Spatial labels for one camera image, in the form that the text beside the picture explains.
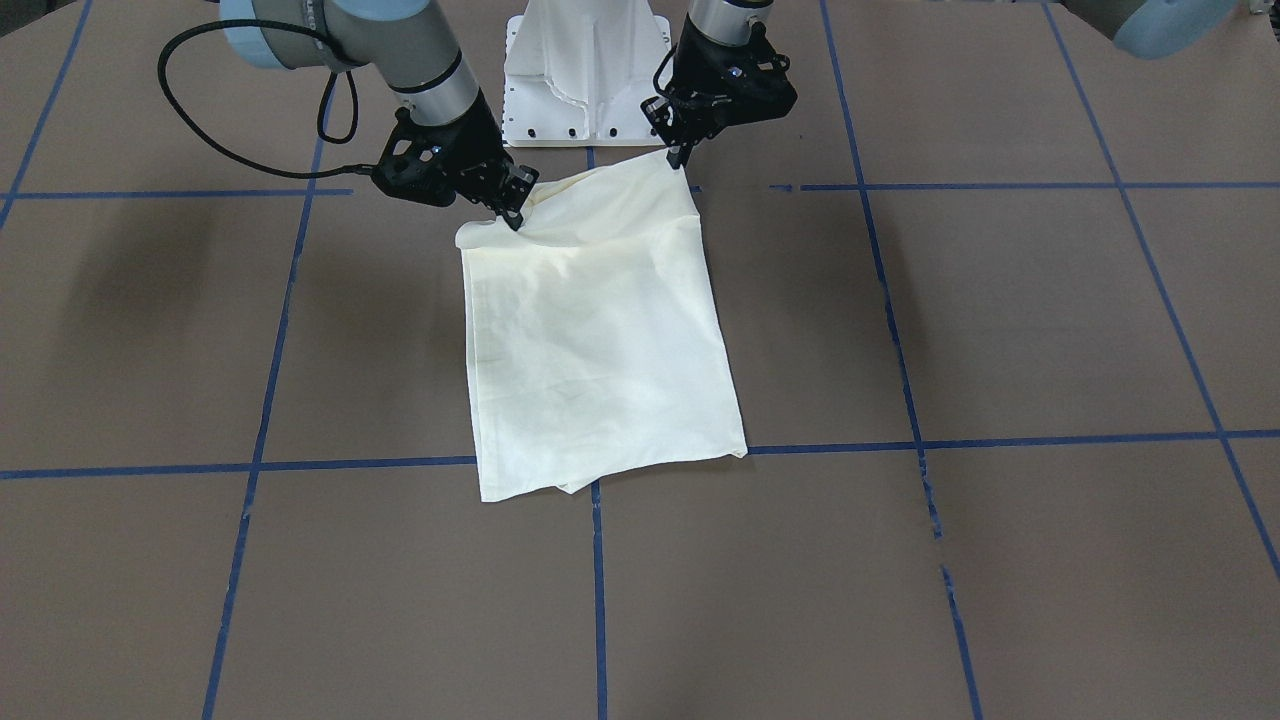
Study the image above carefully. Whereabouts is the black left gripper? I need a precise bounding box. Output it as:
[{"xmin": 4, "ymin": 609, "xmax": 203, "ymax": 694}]
[{"xmin": 641, "ymin": 22, "xmax": 797, "ymax": 170}]

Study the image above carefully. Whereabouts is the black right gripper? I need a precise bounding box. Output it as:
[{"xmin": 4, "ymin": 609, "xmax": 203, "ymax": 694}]
[{"xmin": 371, "ymin": 94, "xmax": 539, "ymax": 231}]

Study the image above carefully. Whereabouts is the cream cat print shirt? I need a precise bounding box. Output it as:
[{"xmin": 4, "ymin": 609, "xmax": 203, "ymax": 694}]
[{"xmin": 454, "ymin": 151, "xmax": 748, "ymax": 503}]

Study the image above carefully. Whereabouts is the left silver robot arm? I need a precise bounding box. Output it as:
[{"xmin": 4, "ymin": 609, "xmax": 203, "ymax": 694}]
[{"xmin": 641, "ymin": 1, "xmax": 797, "ymax": 170}]

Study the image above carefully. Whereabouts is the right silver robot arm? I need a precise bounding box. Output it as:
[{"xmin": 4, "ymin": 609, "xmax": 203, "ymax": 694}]
[{"xmin": 219, "ymin": 1, "xmax": 538, "ymax": 229}]

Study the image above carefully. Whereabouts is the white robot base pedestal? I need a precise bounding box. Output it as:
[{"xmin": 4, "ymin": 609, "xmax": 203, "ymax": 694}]
[{"xmin": 500, "ymin": 1, "xmax": 673, "ymax": 147}]

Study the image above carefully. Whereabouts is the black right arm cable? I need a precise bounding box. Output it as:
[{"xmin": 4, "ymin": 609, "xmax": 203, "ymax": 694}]
[{"xmin": 157, "ymin": 22, "xmax": 387, "ymax": 181}]

